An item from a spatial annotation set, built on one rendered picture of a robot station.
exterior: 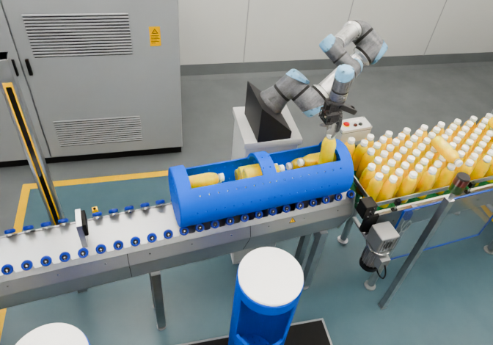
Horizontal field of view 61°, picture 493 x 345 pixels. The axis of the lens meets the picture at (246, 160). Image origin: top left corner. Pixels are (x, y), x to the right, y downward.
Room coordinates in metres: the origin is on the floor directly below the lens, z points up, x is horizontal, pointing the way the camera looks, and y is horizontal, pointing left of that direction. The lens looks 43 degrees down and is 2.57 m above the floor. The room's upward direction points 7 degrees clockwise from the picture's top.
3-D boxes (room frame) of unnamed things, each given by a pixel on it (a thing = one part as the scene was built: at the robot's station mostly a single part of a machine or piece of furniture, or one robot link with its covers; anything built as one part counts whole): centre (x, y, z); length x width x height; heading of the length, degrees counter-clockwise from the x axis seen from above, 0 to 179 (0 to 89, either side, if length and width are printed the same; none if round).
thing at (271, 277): (0.96, -0.16, 1.03); 0.28 x 0.28 x 0.01
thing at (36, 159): (1.34, 0.97, 0.85); 0.06 x 0.06 x 1.70; 24
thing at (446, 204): (1.46, -1.02, 0.55); 0.04 x 0.04 x 1.10; 24
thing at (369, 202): (1.47, -0.65, 0.95); 0.10 x 0.07 x 0.10; 24
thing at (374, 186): (1.57, -0.69, 0.99); 0.07 x 0.07 x 0.19
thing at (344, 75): (1.56, -0.37, 1.64); 0.09 x 0.08 x 0.11; 152
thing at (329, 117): (1.56, -0.36, 1.48); 0.09 x 0.08 x 0.12; 114
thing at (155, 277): (1.15, 0.41, 0.31); 0.06 x 0.06 x 0.63; 24
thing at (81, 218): (1.10, 0.69, 1.00); 0.10 x 0.04 x 0.15; 24
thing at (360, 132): (1.98, -0.60, 1.05); 0.20 x 0.10 x 0.10; 114
